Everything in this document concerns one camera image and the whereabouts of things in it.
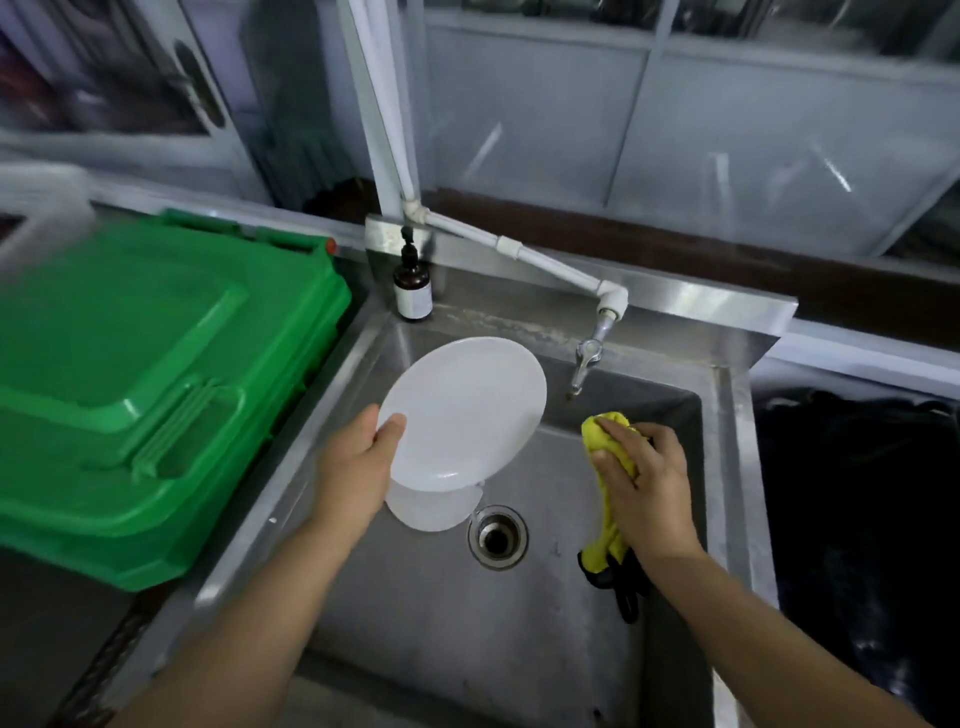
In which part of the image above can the person's right hand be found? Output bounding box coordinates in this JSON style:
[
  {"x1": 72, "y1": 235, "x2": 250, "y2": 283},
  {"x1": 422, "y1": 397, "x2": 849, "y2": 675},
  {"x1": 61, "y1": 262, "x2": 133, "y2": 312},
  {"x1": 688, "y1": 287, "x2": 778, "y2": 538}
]
[{"x1": 588, "y1": 416, "x2": 705, "y2": 569}]

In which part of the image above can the person's left hand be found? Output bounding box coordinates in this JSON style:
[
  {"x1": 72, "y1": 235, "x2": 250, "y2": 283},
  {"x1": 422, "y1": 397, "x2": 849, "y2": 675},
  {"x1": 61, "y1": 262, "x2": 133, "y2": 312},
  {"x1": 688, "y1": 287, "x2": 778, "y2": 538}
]
[{"x1": 311, "y1": 404, "x2": 408, "y2": 546}]

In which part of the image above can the yellow and black cleaning cloth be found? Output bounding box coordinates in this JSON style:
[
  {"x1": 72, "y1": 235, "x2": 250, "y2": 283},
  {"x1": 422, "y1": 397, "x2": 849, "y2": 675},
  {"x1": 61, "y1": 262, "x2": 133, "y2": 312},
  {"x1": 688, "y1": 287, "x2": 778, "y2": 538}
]
[{"x1": 576, "y1": 411, "x2": 654, "y2": 625}]

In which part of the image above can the large white plate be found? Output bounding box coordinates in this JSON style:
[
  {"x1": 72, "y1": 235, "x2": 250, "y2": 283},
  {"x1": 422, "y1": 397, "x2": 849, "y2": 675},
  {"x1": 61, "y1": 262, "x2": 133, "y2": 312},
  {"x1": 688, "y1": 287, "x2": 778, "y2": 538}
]
[{"x1": 376, "y1": 336, "x2": 549, "y2": 495}]

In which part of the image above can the person's left forearm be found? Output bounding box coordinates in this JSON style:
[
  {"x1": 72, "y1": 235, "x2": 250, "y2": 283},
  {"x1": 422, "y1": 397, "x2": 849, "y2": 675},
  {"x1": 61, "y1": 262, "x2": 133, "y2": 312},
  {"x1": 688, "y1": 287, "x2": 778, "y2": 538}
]
[{"x1": 107, "y1": 520, "x2": 355, "y2": 728}]

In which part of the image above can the person's right forearm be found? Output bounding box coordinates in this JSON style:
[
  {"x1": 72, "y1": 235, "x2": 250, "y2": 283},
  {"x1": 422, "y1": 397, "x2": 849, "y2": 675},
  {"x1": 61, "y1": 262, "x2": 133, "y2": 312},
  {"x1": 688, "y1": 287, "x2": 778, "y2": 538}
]
[{"x1": 637, "y1": 546, "x2": 935, "y2": 728}]

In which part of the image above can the small white plate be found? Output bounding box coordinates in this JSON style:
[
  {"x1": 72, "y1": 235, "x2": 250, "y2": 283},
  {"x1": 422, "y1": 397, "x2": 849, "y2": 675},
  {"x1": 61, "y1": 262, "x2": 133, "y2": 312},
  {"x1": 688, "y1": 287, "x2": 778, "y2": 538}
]
[{"x1": 384, "y1": 480, "x2": 486, "y2": 534}]

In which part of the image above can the metal faucet tap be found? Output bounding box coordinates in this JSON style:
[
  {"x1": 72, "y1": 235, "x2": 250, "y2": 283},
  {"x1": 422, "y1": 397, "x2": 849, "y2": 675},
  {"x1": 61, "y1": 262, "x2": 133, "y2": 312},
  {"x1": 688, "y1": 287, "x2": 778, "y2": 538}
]
[{"x1": 566, "y1": 307, "x2": 621, "y2": 399}]

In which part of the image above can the round metal sink drain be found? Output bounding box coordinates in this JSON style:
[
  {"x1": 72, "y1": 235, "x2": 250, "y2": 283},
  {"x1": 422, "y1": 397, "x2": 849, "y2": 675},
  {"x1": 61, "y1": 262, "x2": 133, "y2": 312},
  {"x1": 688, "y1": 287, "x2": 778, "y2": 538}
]
[{"x1": 466, "y1": 504, "x2": 531, "y2": 572}]

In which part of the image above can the brown pump soap bottle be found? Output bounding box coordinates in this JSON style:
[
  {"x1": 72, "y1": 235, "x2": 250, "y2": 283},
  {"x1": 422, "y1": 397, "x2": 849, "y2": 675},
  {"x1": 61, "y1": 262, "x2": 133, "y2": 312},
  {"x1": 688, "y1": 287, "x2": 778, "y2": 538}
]
[{"x1": 392, "y1": 225, "x2": 435, "y2": 324}]

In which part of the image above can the stainless steel sink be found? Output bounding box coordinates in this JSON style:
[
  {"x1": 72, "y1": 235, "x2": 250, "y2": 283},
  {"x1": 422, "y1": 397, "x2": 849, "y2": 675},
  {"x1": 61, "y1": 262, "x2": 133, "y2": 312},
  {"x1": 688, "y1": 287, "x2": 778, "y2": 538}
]
[{"x1": 101, "y1": 216, "x2": 801, "y2": 728}]

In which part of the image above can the white plastic water pipe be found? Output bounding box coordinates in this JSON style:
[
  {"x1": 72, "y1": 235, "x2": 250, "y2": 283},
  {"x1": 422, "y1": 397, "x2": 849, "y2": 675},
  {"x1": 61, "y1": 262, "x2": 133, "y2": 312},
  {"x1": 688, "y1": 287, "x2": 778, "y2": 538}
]
[{"x1": 346, "y1": 0, "x2": 631, "y2": 321}]

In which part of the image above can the green plastic waste bin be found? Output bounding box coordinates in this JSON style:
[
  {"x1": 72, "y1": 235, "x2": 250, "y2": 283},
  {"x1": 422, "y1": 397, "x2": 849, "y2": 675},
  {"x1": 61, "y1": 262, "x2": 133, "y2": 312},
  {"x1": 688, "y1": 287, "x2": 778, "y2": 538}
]
[{"x1": 0, "y1": 207, "x2": 354, "y2": 594}]

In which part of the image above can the black plastic bag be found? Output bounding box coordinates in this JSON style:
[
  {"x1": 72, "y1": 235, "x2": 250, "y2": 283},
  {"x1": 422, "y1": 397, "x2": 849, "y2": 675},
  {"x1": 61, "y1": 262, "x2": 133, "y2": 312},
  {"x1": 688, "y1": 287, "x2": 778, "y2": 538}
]
[{"x1": 753, "y1": 386, "x2": 960, "y2": 728}]

